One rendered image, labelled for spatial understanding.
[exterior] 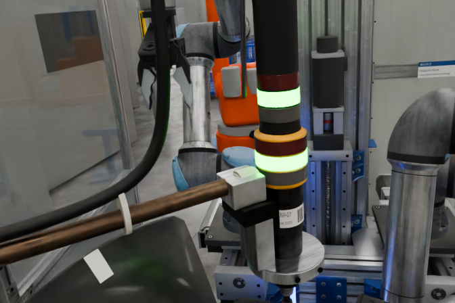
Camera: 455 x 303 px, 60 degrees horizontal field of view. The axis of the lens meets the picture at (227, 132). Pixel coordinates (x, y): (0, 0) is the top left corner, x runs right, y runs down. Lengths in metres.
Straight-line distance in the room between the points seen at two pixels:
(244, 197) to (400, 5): 1.92
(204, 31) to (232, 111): 3.07
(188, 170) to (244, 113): 3.19
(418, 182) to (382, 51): 1.46
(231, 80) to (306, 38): 2.98
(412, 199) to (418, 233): 0.06
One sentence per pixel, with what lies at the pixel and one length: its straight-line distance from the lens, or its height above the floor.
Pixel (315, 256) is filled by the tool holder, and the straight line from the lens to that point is 0.37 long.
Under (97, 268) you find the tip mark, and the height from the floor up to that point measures 1.43.
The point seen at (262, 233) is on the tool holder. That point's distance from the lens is 0.34.
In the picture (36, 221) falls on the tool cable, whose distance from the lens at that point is 0.28.
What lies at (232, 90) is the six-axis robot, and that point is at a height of 0.81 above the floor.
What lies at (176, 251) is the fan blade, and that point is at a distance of 0.48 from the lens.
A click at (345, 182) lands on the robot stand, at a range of 1.23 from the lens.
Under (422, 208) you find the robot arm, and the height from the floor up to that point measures 1.31.
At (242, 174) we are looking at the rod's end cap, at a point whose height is 1.55.
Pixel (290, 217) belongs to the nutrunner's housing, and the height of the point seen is 1.51.
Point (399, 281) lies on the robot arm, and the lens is 0.81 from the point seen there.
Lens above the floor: 1.68
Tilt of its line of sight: 18 degrees down
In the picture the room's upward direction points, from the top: 5 degrees counter-clockwise
